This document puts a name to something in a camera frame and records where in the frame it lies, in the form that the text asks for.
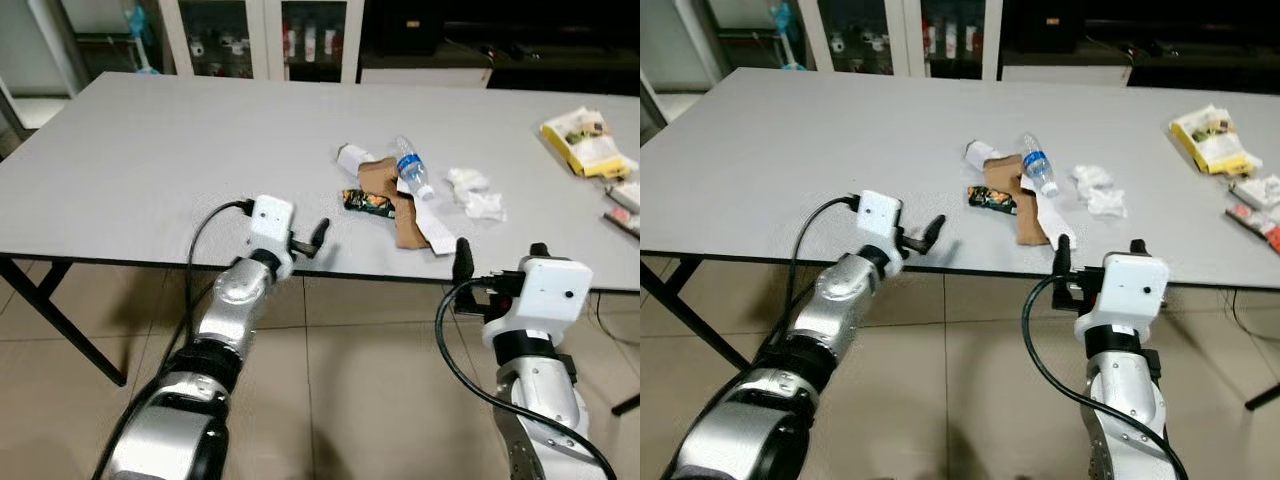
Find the black orange snack wrapper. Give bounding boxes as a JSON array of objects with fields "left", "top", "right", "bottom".
[
  {"left": 966, "top": 185, "right": 1019, "bottom": 215},
  {"left": 341, "top": 188, "right": 399, "bottom": 219}
]

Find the brown cardboard piece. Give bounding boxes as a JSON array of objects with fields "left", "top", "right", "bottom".
[
  {"left": 983, "top": 155, "right": 1053, "bottom": 247},
  {"left": 357, "top": 157, "right": 434, "bottom": 251}
]

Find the crumpled white tissue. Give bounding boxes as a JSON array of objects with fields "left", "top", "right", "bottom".
[
  {"left": 446, "top": 167, "right": 508, "bottom": 224},
  {"left": 1072, "top": 164, "right": 1129, "bottom": 220}
]

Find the small white paper carton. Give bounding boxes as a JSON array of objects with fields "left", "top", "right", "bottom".
[
  {"left": 334, "top": 143, "right": 379, "bottom": 183},
  {"left": 964, "top": 140, "right": 1006, "bottom": 176}
]

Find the red snack wrapper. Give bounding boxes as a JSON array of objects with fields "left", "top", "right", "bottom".
[
  {"left": 1226, "top": 203, "right": 1280, "bottom": 251},
  {"left": 602, "top": 206, "right": 641, "bottom": 238}
]

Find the clear plastic water bottle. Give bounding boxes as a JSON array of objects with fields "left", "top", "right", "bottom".
[
  {"left": 387, "top": 135, "right": 437, "bottom": 202},
  {"left": 1018, "top": 133, "right": 1060, "bottom": 198}
]

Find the yellow snack box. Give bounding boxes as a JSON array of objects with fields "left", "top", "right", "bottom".
[
  {"left": 1169, "top": 104, "right": 1263, "bottom": 176},
  {"left": 540, "top": 109, "right": 635, "bottom": 180}
]

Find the white glass door cabinet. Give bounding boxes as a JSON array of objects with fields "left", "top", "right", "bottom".
[
  {"left": 158, "top": 0, "right": 366, "bottom": 85},
  {"left": 795, "top": 0, "right": 1004, "bottom": 81}
]

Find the black low sideboard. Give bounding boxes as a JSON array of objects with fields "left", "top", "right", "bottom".
[
  {"left": 358, "top": 0, "right": 641, "bottom": 97},
  {"left": 1000, "top": 0, "right": 1280, "bottom": 93}
]

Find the blue standing fan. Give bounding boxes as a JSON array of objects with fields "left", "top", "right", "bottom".
[
  {"left": 122, "top": 0, "right": 161, "bottom": 77},
  {"left": 770, "top": 0, "right": 806, "bottom": 73}
]

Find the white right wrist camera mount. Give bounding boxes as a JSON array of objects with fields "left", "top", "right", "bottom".
[
  {"left": 1075, "top": 252, "right": 1171, "bottom": 341},
  {"left": 481, "top": 256, "right": 594, "bottom": 349}
]

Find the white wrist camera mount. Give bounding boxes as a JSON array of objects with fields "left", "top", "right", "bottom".
[
  {"left": 1075, "top": 252, "right": 1171, "bottom": 341},
  {"left": 855, "top": 189, "right": 907, "bottom": 269},
  {"left": 246, "top": 195, "right": 298, "bottom": 278},
  {"left": 481, "top": 256, "right": 594, "bottom": 349}
]

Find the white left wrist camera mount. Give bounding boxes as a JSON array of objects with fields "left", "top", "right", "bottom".
[
  {"left": 246, "top": 195, "right": 298, "bottom": 278},
  {"left": 855, "top": 189, "right": 907, "bottom": 269}
]

